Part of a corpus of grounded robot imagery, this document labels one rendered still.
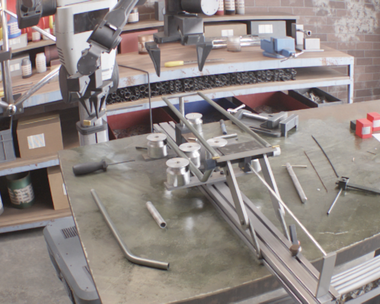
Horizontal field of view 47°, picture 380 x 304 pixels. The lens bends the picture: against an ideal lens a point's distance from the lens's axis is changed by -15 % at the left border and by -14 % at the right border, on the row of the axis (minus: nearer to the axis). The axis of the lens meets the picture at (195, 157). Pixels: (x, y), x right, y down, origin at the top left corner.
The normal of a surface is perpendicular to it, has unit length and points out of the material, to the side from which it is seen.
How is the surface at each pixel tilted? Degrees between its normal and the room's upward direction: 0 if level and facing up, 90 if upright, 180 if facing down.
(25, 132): 93
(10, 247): 0
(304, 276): 0
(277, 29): 90
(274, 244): 0
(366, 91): 90
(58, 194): 89
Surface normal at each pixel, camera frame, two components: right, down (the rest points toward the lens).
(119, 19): 0.22, 0.22
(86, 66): 0.10, 0.41
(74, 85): -0.30, 0.40
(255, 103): 0.35, 0.37
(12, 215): -0.04, -0.91
